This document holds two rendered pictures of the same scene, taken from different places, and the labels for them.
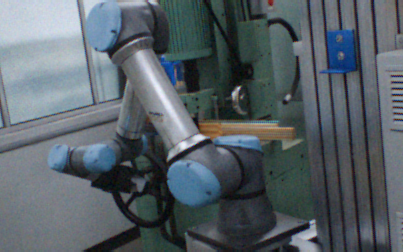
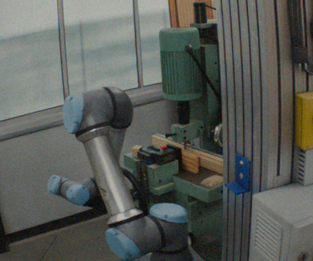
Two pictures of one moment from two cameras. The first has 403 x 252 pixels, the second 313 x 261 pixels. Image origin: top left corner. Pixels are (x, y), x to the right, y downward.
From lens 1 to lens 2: 0.59 m
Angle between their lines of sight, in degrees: 16
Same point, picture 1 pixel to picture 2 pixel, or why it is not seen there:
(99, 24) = (68, 113)
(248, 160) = (171, 230)
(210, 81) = (200, 115)
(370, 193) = not seen: outside the picture
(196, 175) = (120, 243)
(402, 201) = not seen: outside the picture
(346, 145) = (239, 237)
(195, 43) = (185, 89)
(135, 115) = not seen: hidden behind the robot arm
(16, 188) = (69, 151)
